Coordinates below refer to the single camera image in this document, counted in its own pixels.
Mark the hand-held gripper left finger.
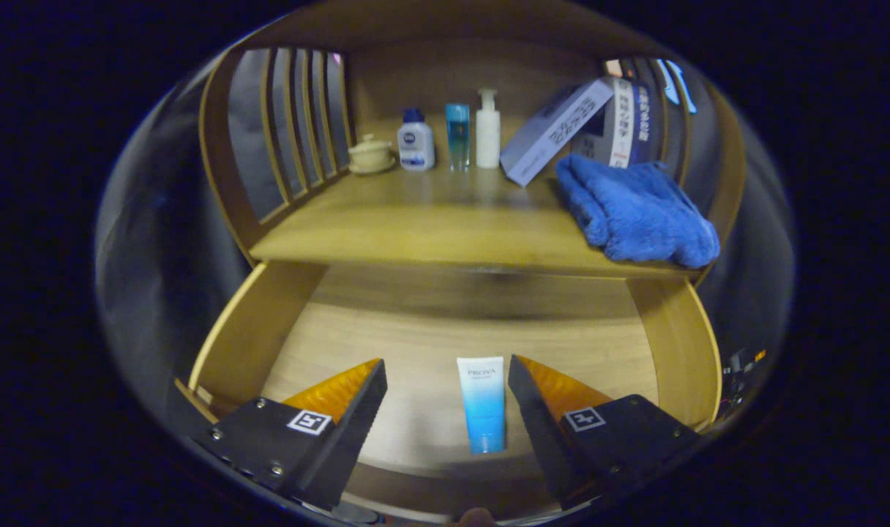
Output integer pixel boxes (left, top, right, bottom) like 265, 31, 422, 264
189, 358, 389, 511

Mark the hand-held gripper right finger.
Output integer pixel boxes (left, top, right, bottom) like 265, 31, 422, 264
508, 354, 703, 511

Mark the blue white cosmetic tube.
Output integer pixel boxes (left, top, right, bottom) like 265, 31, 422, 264
456, 356, 506, 455

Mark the wooden drawer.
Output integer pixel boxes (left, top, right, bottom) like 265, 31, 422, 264
173, 260, 724, 524

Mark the wooden countertop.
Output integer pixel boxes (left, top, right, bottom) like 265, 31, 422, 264
249, 157, 709, 279

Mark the wooden cabinet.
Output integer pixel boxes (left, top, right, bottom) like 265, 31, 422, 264
174, 0, 749, 524

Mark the black orange tool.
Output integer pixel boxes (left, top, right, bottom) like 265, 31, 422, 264
719, 348, 768, 411

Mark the blue towel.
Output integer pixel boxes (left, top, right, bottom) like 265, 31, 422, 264
555, 154, 721, 269

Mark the cream lidded cup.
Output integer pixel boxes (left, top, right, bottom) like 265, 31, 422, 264
348, 133, 397, 176

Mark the white bottle blue cap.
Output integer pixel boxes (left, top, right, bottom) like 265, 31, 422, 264
397, 108, 436, 172

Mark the white pump bottle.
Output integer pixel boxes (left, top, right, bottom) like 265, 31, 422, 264
476, 89, 501, 170

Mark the lavender book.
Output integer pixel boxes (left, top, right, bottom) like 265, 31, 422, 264
499, 78, 616, 187

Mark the clear blue bottle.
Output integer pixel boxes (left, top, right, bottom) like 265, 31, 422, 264
445, 103, 471, 173

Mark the black backdrop cloth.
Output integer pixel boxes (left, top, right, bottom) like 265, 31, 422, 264
94, 48, 797, 440

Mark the white spine book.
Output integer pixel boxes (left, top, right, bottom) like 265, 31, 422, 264
571, 77, 636, 169

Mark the dark blue book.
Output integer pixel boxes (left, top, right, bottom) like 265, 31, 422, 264
632, 81, 665, 165

